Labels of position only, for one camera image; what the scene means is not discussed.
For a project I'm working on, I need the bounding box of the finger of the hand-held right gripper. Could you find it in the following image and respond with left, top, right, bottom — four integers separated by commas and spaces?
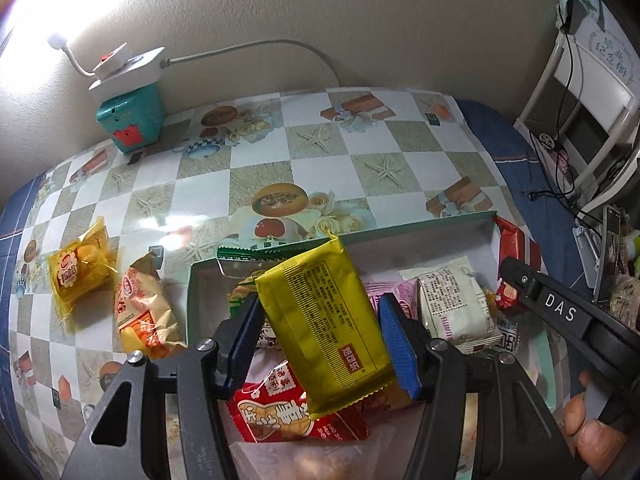
500, 256, 591, 333

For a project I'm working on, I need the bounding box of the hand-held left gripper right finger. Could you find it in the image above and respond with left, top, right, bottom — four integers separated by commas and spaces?
377, 292, 583, 480

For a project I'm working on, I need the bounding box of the pink printed bag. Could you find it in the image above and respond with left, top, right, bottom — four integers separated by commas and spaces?
530, 130, 576, 196

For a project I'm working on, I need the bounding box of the black white snack packet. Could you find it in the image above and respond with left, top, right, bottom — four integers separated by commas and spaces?
492, 315, 521, 353

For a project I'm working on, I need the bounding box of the black hanging charger cable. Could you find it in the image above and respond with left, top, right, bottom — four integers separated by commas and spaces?
552, 25, 581, 181

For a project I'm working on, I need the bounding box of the white phone stand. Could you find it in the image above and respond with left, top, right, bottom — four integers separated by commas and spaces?
572, 222, 601, 291

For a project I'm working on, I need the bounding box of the white plug red button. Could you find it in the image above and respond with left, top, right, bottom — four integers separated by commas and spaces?
92, 44, 133, 73

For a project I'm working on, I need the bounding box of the person's right hand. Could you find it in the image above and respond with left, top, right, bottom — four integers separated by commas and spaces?
562, 370, 630, 468

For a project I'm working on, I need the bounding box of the white chair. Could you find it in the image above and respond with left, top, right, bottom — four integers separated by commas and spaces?
515, 0, 640, 211

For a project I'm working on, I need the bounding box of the yellow wafer packet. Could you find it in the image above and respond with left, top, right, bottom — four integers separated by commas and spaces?
255, 232, 396, 421

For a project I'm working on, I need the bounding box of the green cracker packet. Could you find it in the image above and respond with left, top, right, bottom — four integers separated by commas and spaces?
216, 245, 301, 306

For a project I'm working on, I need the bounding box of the white printed bag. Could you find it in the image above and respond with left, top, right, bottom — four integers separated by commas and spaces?
570, 0, 640, 111

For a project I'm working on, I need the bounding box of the dark red snack packet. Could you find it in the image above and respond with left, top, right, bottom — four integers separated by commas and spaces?
492, 215, 543, 318

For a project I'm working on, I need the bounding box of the white power strip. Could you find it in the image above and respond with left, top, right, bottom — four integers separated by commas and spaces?
89, 46, 167, 98

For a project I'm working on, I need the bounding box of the small teal box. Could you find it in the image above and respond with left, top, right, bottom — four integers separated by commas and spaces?
95, 82, 166, 153

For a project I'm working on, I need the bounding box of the golden clear candy packet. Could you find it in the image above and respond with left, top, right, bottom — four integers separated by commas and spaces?
47, 216, 121, 333

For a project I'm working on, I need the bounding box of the orange beige snack packet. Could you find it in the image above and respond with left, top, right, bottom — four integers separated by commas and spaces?
114, 251, 188, 361

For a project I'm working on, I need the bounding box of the teal shallow box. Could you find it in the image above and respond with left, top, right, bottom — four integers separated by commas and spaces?
185, 210, 561, 411

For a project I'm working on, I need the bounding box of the pink snack packet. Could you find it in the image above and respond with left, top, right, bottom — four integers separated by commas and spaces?
362, 280, 421, 321

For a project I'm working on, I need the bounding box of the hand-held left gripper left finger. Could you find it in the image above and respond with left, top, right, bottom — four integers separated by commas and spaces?
62, 292, 266, 480

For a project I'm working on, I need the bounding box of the black charger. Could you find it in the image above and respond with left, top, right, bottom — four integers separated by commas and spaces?
560, 0, 593, 36

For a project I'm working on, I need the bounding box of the green white bottle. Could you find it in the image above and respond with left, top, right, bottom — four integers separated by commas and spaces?
620, 227, 640, 276

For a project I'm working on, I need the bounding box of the smartphone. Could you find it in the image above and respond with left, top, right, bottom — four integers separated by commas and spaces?
595, 205, 623, 306

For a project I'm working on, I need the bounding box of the white gooseneck lamp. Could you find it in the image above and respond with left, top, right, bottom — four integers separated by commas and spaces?
46, 32, 98, 78

